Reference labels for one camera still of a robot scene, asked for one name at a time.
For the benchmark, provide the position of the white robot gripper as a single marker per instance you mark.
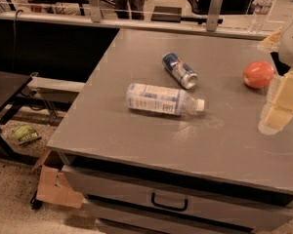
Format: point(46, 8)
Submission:
point(292, 42)

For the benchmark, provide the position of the blue label plastic bottle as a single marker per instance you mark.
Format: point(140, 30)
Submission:
point(162, 100)

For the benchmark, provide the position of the clear water bottle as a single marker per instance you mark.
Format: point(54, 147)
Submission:
point(260, 14)

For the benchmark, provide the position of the red apple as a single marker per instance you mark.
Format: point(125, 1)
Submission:
point(258, 74)

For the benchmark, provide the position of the blue silver soda can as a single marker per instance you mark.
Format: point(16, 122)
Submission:
point(181, 71)

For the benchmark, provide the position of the grey drawer cabinet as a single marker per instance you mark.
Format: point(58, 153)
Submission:
point(236, 179)

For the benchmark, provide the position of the person legs dark trousers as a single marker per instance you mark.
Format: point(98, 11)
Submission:
point(130, 8)

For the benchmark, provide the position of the brown cardboard box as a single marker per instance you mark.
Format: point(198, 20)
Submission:
point(53, 187)

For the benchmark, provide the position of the green snack bag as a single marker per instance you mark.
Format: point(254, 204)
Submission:
point(25, 134)

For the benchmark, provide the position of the black side table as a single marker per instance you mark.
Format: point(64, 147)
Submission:
point(11, 85)

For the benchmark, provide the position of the metal railing frame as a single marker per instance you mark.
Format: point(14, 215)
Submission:
point(164, 15)

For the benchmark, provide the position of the black drawer handle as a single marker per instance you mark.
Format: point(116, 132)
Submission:
point(168, 203)

